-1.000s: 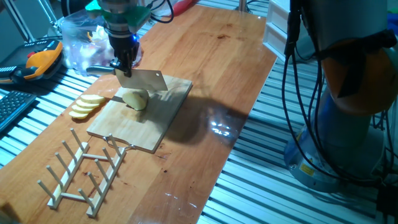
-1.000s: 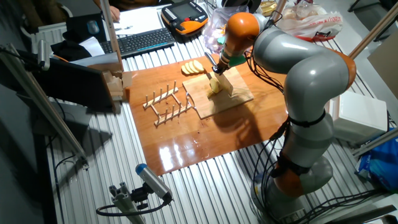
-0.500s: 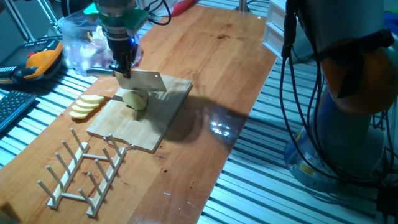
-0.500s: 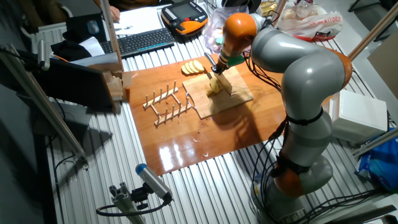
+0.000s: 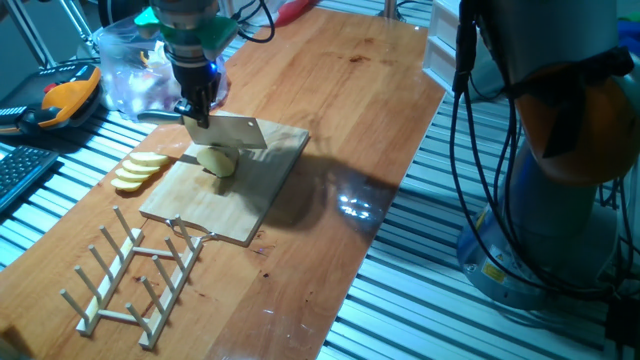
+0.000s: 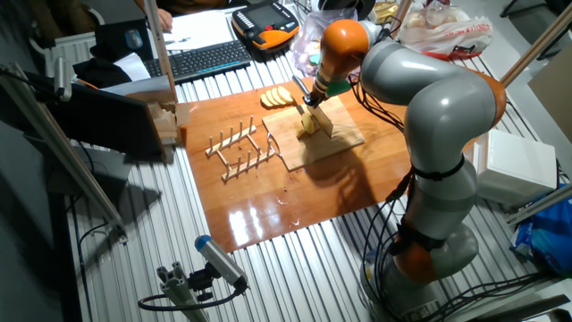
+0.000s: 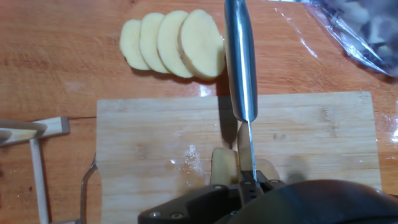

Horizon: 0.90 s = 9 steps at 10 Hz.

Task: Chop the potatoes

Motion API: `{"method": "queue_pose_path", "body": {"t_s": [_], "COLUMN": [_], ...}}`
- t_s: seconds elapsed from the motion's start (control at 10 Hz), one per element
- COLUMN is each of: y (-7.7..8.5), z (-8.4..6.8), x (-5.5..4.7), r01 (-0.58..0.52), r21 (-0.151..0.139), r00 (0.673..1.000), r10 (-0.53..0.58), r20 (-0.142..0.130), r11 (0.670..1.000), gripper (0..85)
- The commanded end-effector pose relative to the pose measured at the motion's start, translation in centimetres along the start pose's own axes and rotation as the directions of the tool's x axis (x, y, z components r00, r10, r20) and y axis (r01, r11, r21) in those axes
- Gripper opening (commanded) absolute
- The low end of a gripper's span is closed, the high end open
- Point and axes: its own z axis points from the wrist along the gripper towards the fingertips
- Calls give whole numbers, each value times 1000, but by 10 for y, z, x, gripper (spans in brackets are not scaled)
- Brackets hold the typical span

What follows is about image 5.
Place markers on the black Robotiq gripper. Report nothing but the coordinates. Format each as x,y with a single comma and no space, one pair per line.
197,80

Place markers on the steel cleaver knife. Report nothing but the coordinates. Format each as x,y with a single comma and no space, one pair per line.
230,134

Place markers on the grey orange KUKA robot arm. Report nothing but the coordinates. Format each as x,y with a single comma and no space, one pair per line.
550,30

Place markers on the half potato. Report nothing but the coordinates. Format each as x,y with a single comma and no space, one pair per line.
217,162

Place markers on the clear plastic bag of scraps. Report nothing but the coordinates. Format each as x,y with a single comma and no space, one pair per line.
130,75

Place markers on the wooden cutting board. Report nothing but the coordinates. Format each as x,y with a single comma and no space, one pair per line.
220,205

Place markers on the large glossy brown wooden board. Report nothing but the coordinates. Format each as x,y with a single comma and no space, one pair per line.
325,100

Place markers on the orange black teach pendant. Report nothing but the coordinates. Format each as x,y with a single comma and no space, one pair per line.
65,100

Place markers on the white red plastic bag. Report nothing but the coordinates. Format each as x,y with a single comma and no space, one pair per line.
295,10

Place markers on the grey metal bar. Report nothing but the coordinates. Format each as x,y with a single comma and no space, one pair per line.
30,35
80,25

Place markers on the black computer keyboard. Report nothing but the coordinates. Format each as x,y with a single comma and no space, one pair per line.
22,172

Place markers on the wooden peg dish rack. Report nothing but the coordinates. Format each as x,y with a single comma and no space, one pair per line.
105,285

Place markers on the blue plastic bag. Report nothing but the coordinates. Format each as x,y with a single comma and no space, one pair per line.
630,35

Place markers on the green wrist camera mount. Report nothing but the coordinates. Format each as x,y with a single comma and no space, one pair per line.
215,35

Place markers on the tan diagonal frame beam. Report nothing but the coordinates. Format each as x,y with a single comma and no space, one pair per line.
391,9

